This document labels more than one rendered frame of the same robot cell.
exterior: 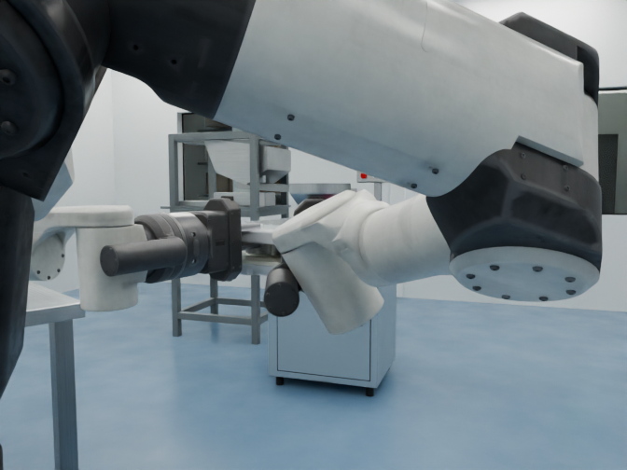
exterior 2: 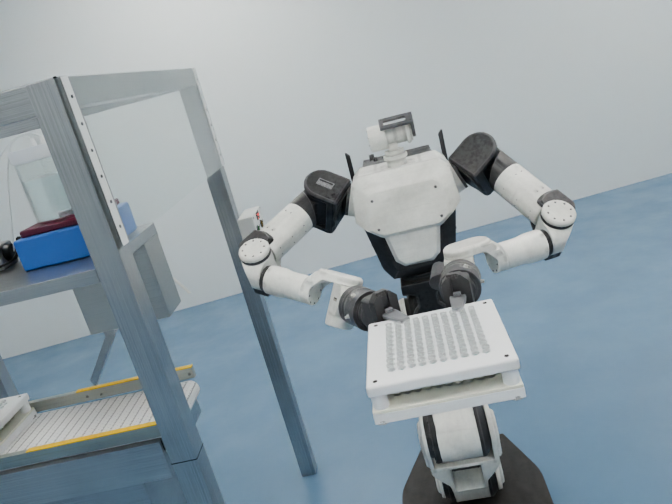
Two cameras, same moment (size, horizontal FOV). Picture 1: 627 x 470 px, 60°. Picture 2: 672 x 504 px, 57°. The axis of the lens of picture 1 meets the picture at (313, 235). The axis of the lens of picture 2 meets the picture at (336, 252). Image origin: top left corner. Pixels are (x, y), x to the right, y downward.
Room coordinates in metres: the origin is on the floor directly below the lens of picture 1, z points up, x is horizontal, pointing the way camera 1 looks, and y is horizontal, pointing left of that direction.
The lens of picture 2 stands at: (1.79, -0.47, 1.54)
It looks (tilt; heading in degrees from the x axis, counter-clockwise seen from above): 16 degrees down; 160
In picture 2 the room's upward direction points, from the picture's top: 15 degrees counter-clockwise
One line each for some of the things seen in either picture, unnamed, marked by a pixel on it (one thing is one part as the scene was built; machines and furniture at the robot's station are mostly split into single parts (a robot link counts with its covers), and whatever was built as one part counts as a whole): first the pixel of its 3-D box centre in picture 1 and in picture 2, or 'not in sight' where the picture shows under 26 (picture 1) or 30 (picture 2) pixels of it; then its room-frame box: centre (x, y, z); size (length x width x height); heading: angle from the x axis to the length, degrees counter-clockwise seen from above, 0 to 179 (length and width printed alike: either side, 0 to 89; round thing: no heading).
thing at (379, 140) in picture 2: not in sight; (389, 139); (0.35, 0.29, 1.32); 0.10 x 0.07 x 0.09; 61
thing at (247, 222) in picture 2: not in sight; (258, 245); (-0.43, 0.06, 0.97); 0.17 x 0.06 x 0.26; 153
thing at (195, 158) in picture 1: (232, 159); not in sight; (6.17, 0.91, 1.43); 1.32 x 0.01 x 1.11; 71
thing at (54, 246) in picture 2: not in sight; (78, 231); (0.20, -0.50, 1.32); 0.21 x 0.20 x 0.09; 153
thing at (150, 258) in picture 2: not in sight; (124, 283); (0.14, -0.44, 1.14); 0.22 x 0.11 x 0.20; 63
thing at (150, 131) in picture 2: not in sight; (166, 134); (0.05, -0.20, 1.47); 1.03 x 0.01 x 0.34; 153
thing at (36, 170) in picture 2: not in sight; (54, 175); (0.21, -0.50, 1.46); 0.15 x 0.15 x 0.19
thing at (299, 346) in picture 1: (335, 312); not in sight; (3.12, -0.13, 0.38); 0.63 x 0.57 x 0.76; 71
